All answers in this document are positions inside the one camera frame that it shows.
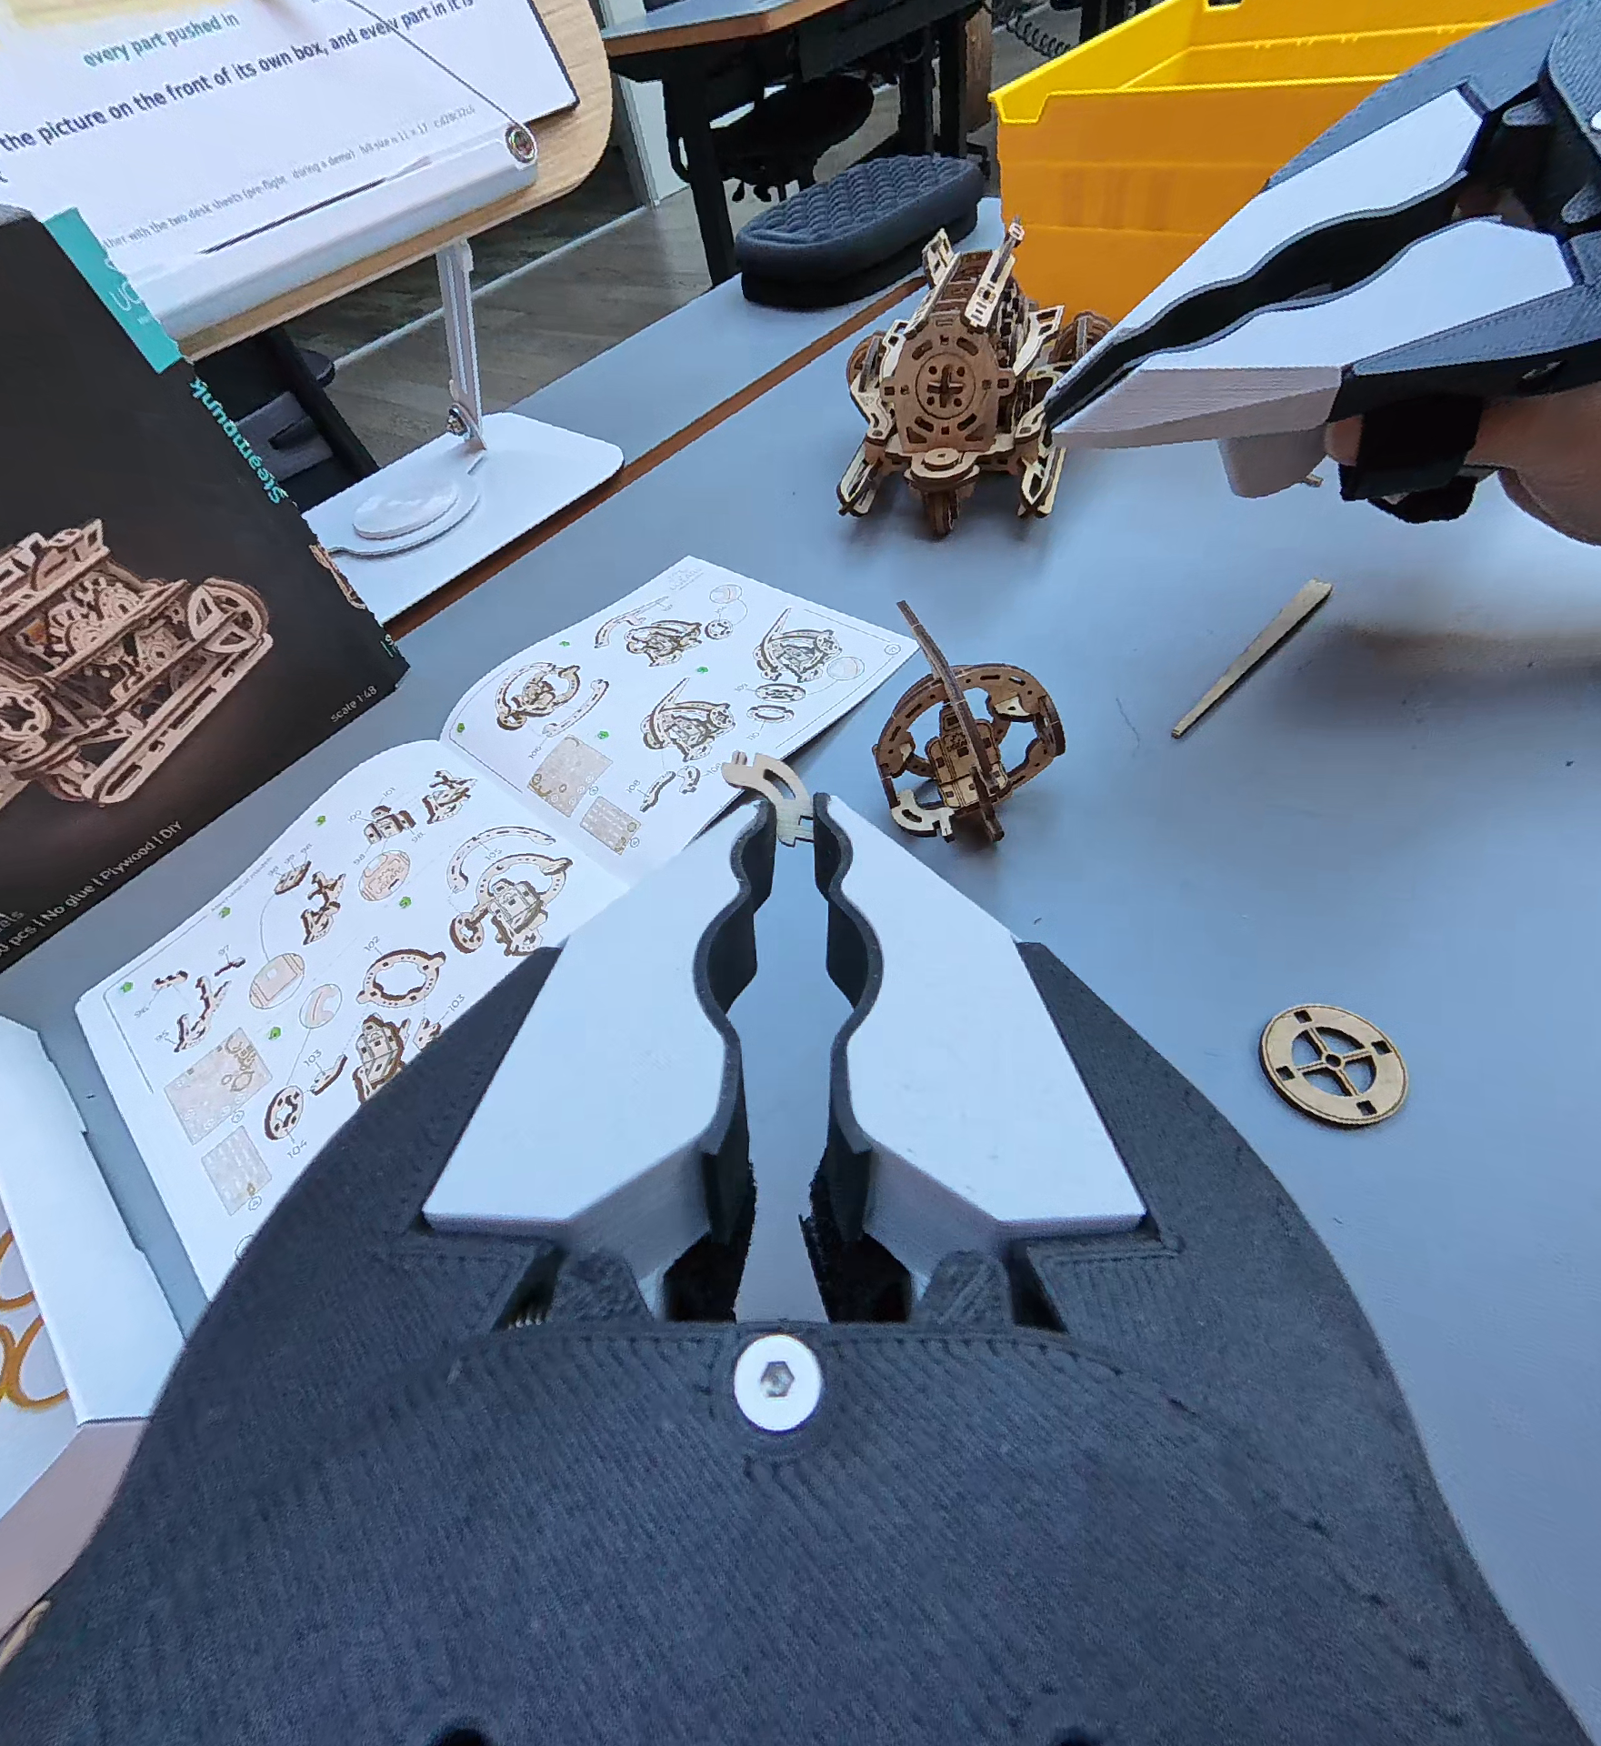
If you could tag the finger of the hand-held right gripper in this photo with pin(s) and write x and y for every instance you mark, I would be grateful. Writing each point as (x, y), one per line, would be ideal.
(1428, 293)
(1347, 170)

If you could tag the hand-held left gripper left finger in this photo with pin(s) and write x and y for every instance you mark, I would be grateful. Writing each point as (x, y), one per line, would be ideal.
(582, 1091)

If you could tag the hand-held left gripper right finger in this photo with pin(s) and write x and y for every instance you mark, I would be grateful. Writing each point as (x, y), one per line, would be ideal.
(978, 1091)

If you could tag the small round wooden subassembly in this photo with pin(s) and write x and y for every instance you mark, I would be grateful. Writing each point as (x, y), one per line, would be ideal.
(951, 763)

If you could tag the small curved wooden part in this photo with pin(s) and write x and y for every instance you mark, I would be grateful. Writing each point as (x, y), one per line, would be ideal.
(780, 785)

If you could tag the large wooden submarine model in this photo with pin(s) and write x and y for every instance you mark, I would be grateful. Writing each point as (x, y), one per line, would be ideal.
(943, 396)

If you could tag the black model kit box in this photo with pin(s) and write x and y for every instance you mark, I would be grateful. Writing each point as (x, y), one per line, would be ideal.
(133, 409)

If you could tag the yellow plastic bin stack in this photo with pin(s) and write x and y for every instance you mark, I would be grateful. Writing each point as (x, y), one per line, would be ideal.
(1129, 177)

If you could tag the wooden spoked wheel part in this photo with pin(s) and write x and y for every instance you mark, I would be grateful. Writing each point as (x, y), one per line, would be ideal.
(1277, 1093)

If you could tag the thin wooden wedge stick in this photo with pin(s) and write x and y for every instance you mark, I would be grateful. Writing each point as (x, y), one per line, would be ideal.
(1250, 658)

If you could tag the open instruction booklet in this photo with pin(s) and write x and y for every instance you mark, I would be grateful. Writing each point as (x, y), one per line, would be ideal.
(692, 640)

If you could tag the black wrist rest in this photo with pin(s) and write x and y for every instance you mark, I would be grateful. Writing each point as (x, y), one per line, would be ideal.
(863, 225)

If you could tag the white shallow cardboard box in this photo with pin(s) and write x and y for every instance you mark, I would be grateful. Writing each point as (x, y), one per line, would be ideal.
(91, 1227)

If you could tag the white book stand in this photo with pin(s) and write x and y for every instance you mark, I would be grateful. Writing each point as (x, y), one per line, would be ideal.
(527, 464)

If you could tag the printed instruction sheet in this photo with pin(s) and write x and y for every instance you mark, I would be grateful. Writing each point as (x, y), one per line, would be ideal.
(201, 80)

